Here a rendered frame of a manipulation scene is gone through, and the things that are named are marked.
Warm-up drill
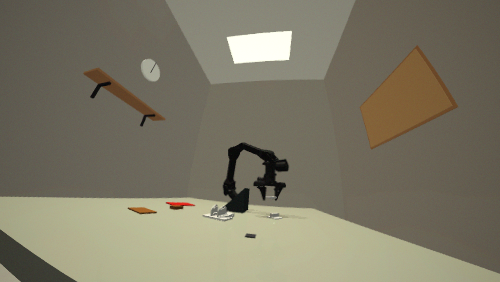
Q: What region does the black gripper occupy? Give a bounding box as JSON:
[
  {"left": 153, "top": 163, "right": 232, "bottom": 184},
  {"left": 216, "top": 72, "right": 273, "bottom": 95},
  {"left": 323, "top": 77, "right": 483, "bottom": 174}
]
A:
[{"left": 254, "top": 172, "right": 286, "bottom": 201}]

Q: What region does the orange flat rectangular plate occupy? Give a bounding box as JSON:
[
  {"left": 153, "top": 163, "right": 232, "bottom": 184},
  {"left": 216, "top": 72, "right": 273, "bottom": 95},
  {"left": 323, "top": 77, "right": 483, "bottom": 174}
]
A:
[{"left": 128, "top": 207, "right": 157, "bottom": 214}]

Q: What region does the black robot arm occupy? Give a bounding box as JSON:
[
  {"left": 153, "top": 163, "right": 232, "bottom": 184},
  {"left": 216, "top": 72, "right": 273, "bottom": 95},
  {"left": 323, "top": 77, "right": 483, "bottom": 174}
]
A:
[{"left": 223, "top": 142, "right": 288, "bottom": 199}]

